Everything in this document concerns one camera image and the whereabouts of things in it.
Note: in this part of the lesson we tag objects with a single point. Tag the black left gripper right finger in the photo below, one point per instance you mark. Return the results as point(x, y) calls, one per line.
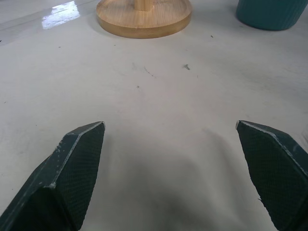
point(274, 173)

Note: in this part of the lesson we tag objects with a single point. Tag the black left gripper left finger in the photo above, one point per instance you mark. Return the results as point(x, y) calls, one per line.
point(60, 178)

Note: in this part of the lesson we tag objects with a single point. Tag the teal ribbed cup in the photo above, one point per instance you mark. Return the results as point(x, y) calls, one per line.
point(270, 13)

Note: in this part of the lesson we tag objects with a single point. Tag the round wooden stand base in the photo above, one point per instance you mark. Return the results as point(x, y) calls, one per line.
point(144, 20)

